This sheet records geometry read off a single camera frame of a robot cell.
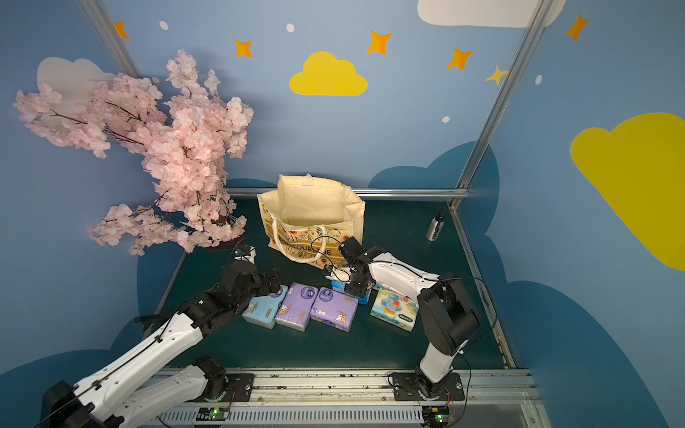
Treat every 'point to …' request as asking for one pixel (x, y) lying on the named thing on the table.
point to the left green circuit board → (212, 414)
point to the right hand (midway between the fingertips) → (359, 279)
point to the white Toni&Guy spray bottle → (434, 227)
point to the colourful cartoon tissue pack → (394, 307)
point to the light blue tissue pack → (261, 310)
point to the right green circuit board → (437, 416)
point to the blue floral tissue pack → (340, 286)
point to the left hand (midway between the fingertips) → (273, 272)
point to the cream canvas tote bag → (308, 218)
